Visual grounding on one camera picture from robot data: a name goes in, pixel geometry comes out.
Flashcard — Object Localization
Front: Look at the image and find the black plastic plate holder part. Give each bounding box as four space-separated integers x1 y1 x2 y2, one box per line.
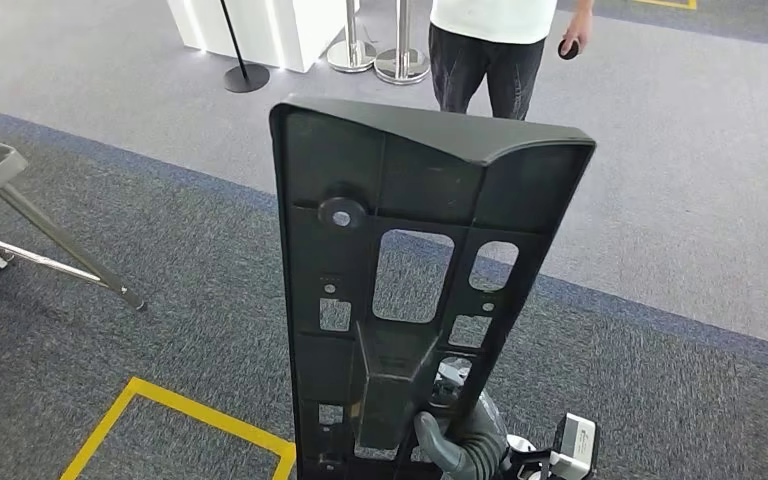
269 97 597 480

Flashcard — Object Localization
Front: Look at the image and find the chrome stanchion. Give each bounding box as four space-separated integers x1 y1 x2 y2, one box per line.
326 0 379 74
373 0 432 86

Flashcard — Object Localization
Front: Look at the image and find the person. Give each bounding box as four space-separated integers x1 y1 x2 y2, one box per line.
428 0 596 122

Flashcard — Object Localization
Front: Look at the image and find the black stanchion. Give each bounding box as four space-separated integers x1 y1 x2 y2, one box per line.
218 0 271 94

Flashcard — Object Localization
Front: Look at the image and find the white counter block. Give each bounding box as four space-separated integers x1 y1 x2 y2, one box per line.
166 0 362 74

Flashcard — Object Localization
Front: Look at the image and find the yellow floor tape square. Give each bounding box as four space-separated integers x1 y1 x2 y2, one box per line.
59 377 297 480

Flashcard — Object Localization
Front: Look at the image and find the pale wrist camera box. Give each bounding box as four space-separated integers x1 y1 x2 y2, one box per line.
548 413 601 480

